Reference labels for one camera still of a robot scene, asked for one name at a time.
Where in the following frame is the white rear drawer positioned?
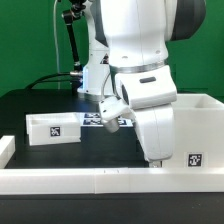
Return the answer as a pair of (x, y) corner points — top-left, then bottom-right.
(26, 112), (81, 146)

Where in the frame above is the black cable bundle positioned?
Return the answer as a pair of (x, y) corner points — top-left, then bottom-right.
(25, 71), (84, 90)

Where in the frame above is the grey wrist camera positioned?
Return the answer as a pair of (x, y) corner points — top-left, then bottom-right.
(99, 96), (134, 133)

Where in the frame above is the white sheet with markers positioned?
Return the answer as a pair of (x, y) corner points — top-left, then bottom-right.
(75, 111), (134, 128)

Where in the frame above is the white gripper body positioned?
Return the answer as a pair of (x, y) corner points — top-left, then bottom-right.
(134, 104), (175, 162)

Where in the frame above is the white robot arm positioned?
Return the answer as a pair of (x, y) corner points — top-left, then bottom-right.
(84, 0), (206, 167)

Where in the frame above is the white drawer cabinet box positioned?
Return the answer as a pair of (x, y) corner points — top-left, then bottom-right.
(161, 94), (224, 168)

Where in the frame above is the white fence frame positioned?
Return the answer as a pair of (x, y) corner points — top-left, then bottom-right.
(0, 136), (224, 195)

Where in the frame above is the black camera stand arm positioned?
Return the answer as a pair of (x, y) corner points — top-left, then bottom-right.
(61, 0), (88, 72)

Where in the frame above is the white thin cable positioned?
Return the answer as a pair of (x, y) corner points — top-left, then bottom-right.
(52, 0), (62, 90)

